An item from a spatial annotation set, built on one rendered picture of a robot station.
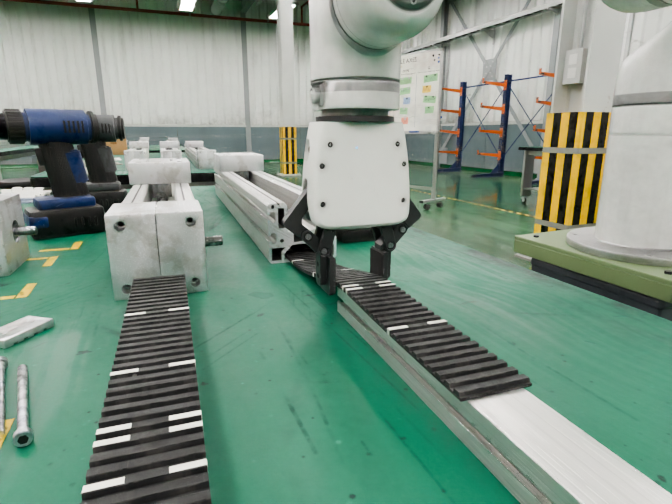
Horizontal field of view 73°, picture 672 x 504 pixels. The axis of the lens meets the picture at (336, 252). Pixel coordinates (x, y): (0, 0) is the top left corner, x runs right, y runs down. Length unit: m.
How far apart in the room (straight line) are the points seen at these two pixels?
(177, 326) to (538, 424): 0.26
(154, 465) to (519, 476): 0.18
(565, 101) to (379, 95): 3.52
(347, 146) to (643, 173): 0.39
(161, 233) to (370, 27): 0.31
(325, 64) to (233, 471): 0.32
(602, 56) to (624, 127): 3.08
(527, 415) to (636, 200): 0.45
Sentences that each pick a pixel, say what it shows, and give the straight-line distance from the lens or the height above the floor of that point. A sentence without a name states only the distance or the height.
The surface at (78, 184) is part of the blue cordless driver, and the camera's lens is 0.96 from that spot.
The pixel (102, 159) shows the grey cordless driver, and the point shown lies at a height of 0.90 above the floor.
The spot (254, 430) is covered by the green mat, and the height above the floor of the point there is 0.78.
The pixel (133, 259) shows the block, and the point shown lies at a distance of 0.54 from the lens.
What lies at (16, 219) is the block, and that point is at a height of 0.84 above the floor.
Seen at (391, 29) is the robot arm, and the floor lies 1.03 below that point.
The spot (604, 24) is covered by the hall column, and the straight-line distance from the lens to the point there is 3.78.
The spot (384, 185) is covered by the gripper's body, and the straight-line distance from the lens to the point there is 0.44.
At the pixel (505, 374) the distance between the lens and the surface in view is 0.31.
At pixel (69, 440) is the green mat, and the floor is 0.78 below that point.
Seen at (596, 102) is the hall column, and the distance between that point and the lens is 3.74.
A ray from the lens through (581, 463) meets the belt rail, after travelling 0.26.
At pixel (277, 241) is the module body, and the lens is 0.65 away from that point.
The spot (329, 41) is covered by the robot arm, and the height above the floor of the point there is 1.03.
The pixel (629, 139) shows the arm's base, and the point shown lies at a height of 0.95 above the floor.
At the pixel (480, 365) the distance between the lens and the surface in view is 0.31.
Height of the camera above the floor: 0.96
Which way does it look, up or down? 15 degrees down
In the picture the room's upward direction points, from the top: straight up
